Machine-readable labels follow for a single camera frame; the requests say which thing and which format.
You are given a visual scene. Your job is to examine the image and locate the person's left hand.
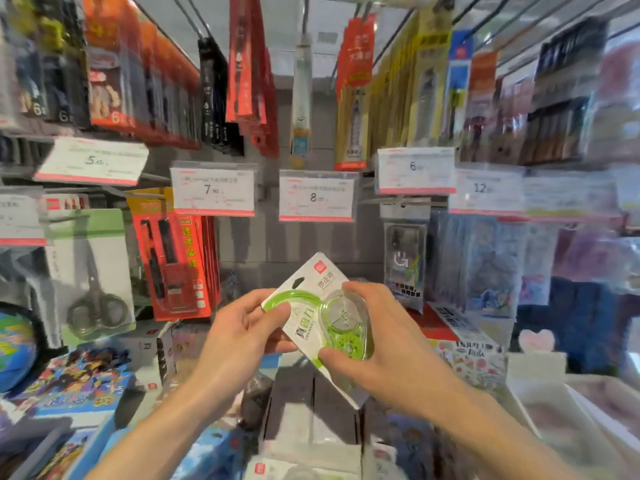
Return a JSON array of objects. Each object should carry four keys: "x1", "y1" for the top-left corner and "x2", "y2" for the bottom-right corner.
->
[{"x1": 192, "y1": 288, "x2": 299, "y2": 411}]

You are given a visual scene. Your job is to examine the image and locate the person's right hand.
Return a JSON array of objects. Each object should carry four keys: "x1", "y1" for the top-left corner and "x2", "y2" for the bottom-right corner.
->
[{"x1": 317, "y1": 281, "x2": 451, "y2": 421}]

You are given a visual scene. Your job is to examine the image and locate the green correction tape pack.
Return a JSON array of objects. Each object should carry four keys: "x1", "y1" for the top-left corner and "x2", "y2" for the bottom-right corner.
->
[{"x1": 261, "y1": 252, "x2": 375, "y2": 411}]

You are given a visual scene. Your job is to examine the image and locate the blue correction tape pack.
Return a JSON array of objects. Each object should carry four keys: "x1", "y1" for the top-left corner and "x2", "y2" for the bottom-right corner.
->
[{"x1": 185, "y1": 427, "x2": 246, "y2": 480}]

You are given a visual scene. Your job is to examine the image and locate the person's left forearm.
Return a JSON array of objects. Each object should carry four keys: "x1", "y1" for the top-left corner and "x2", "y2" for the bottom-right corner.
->
[{"x1": 85, "y1": 379, "x2": 231, "y2": 480}]

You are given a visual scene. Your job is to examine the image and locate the white pink display box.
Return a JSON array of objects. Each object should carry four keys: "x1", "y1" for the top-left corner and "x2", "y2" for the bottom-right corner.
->
[{"x1": 505, "y1": 374, "x2": 640, "y2": 480}]

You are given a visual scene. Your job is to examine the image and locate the red cardboard box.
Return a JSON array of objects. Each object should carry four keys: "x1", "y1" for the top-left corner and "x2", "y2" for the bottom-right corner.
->
[{"x1": 407, "y1": 302, "x2": 463, "y2": 343}]

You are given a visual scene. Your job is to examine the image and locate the white printed sticker box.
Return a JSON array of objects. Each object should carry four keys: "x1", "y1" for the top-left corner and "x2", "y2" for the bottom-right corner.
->
[{"x1": 425, "y1": 302, "x2": 509, "y2": 391}]

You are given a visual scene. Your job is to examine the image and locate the pony sticker bag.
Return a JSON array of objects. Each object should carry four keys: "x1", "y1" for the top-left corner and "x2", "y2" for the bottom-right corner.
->
[{"x1": 369, "y1": 409, "x2": 451, "y2": 480}]

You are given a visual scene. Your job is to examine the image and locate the small white boxes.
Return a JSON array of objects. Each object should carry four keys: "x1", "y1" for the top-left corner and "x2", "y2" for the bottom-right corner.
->
[{"x1": 117, "y1": 322, "x2": 176, "y2": 391}]

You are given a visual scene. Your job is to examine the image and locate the clear pack with black item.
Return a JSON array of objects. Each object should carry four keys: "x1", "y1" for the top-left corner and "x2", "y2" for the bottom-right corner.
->
[{"x1": 383, "y1": 222, "x2": 429, "y2": 313}]

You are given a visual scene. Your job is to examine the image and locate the stack of red pen packs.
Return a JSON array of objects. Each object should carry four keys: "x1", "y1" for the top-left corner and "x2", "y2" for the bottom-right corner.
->
[{"x1": 125, "y1": 187, "x2": 223, "y2": 321}]

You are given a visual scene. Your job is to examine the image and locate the open white cardboard box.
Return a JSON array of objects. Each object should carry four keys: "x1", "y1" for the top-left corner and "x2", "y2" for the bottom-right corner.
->
[{"x1": 257, "y1": 352, "x2": 371, "y2": 465}]

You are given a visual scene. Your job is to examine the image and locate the row of clear sticker bags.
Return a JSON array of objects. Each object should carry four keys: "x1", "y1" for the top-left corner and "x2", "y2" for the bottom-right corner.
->
[{"x1": 427, "y1": 209, "x2": 640, "y2": 321}]

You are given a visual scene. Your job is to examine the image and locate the white heart-top box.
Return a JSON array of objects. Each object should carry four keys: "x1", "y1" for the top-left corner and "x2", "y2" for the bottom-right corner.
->
[{"x1": 507, "y1": 328, "x2": 569, "y2": 383}]

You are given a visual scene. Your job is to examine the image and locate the green card scissors pack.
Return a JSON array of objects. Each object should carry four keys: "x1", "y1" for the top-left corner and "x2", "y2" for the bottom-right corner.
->
[{"x1": 45, "y1": 208, "x2": 137, "y2": 345}]

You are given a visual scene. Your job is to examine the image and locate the blue cartoon card box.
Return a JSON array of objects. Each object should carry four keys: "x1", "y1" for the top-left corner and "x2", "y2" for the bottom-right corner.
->
[{"x1": 9, "y1": 347, "x2": 136, "y2": 418}]

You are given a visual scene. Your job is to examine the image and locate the row of blue clear bags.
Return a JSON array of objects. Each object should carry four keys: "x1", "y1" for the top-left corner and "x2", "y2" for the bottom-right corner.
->
[{"x1": 515, "y1": 274, "x2": 640, "y2": 381}]

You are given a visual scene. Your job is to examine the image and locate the blue globe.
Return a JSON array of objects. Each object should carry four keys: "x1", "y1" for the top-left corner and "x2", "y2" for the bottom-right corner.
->
[{"x1": 0, "y1": 304, "x2": 40, "y2": 393}]

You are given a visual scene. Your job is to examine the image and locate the row of black ink packs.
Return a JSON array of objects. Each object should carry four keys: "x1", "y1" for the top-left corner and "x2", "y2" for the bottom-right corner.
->
[{"x1": 198, "y1": 37, "x2": 246, "y2": 157}]

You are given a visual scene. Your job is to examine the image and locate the white slim pack blue label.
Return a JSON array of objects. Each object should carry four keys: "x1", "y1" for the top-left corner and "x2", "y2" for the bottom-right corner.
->
[{"x1": 289, "y1": 34, "x2": 313, "y2": 169}]

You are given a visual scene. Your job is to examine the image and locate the row of red slim packs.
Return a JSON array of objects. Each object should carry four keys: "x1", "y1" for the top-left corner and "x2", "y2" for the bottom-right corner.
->
[{"x1": 225, "y1": 0, "x2": 280, "y2": 158}]

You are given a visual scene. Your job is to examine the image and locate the row of orange-topped packs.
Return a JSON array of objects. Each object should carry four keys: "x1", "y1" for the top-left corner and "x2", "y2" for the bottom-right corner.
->
[{"x1": 462, "y1": 49, "x2": 501, "y2": 163}]

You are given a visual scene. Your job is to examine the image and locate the row of blue-topped packs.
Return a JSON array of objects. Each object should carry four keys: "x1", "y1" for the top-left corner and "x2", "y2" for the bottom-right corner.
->
[{"x1": 442, "y1": 29, "x2": 473, "y2": 148}]

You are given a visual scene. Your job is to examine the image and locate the row of black pen packs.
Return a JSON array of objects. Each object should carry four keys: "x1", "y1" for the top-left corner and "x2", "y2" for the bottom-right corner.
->
[{"x1": 519, "y1": 17, "x2": 611, "y2": 165}]

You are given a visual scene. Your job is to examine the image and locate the row of black yellow packs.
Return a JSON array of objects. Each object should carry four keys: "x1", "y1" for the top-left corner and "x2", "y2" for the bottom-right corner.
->
[{"x1": 0, "y1": 0, "x2": 91, "y2": 131}]

